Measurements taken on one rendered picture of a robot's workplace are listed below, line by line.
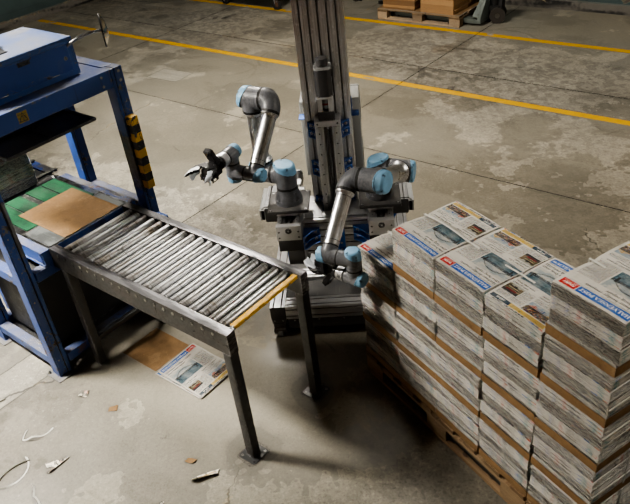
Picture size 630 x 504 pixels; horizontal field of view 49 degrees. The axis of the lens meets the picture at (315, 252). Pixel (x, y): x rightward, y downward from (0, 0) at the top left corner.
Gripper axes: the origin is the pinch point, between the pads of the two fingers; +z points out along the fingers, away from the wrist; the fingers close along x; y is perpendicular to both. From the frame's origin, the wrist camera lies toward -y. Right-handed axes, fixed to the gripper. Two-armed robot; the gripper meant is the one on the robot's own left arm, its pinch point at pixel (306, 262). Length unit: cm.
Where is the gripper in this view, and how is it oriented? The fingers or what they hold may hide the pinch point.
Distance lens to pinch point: 342.8
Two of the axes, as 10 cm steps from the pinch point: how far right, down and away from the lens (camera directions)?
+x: -6.2, 4.9, -6.1
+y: -1.0, -8.2, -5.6
